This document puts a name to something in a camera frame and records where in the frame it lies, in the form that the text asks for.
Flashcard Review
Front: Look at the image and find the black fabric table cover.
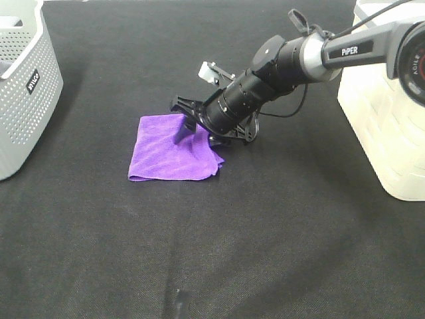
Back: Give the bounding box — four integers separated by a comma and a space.
1, 1, 424, 318

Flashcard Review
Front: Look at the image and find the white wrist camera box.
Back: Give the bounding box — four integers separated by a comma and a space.
198, 61, 218, 85

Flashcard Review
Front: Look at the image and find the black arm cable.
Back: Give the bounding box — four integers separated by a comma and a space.
257, 0, 404, 118

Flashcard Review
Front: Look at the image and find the white plastic storage bin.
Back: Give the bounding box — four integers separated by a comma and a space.
337, 1, 424, 201

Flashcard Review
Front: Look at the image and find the grey perforated laundry basket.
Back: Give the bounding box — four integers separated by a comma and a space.
1, 1, 63, 179

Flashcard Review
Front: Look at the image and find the purple towel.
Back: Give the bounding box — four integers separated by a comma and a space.
127, 114, 224, 181

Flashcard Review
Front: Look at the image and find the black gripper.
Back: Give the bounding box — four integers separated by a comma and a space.
170, 96, 260, 147

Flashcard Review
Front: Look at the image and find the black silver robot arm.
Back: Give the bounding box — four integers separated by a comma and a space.
171, 19, 424, 146

